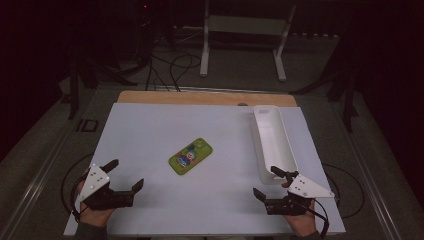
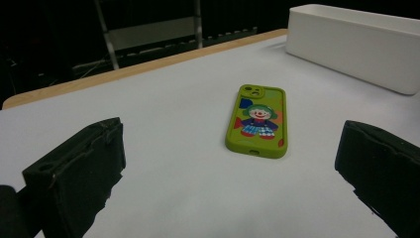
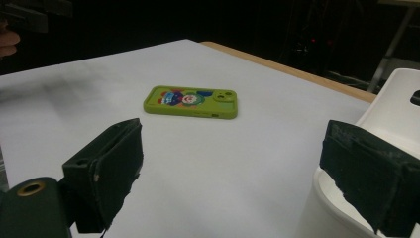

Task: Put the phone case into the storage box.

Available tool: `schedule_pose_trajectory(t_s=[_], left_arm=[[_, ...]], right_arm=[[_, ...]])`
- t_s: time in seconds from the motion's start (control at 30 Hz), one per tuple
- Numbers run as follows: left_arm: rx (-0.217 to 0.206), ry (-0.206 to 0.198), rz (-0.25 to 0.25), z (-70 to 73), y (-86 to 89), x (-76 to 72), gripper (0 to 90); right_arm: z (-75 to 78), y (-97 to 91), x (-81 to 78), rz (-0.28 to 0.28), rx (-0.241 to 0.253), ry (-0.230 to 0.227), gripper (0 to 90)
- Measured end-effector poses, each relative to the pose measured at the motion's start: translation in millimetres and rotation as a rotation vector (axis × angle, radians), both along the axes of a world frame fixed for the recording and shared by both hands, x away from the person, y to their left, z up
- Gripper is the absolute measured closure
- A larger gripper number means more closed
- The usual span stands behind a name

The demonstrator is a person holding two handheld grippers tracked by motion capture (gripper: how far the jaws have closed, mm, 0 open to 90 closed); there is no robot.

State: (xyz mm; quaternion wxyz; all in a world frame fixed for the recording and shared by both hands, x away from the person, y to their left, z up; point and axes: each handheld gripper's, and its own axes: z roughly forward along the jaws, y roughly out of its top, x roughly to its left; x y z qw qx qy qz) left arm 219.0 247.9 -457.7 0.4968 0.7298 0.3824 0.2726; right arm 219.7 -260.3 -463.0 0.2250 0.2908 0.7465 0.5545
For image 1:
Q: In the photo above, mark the person's right hand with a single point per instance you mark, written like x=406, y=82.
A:
x=301, y=223

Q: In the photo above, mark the dark equipment rack red lights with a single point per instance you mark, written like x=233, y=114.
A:
x=145, y=26

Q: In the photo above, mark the green cartoon phone case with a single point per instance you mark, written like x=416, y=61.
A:
x=190, y=156

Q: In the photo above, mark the white metal stand frame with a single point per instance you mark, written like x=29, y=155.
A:
x=246, y=25

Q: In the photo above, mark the person's left hand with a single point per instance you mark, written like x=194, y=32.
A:
x=95, y=216

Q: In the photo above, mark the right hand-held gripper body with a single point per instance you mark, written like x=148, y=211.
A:
x=310, y=190

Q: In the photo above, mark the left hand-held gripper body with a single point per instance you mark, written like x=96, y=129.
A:
x=96, y=181

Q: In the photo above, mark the long white plastic tray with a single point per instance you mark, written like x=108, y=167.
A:
x=273, y=140

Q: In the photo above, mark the black tripod stand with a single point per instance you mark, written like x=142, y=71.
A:
x=348, y=106
x=73, y=96

